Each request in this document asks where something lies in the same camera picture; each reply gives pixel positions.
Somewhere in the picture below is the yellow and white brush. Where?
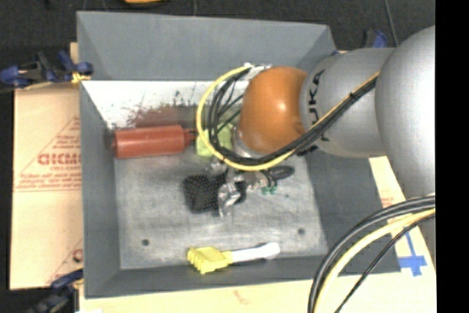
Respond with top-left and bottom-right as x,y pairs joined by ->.
186,242 -> 281,275

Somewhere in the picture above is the brown cardboard board, red print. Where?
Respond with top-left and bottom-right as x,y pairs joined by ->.
9,80 -> 436,313

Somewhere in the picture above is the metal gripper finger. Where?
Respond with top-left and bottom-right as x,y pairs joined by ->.
209,160 -> 230,176
218,183 -> 243,218

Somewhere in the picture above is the grey metal bin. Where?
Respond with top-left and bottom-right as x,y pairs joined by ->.
75,10 -> 401,298

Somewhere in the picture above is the red-brown squeeze bottle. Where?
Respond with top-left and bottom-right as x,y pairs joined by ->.
105,124 -> 197,160

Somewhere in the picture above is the yellow-green sponge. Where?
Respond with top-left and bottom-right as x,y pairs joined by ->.
195,122 -> 235,163

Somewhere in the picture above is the black dotted brush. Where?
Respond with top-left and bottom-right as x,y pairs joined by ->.
182,173 -> 228,216

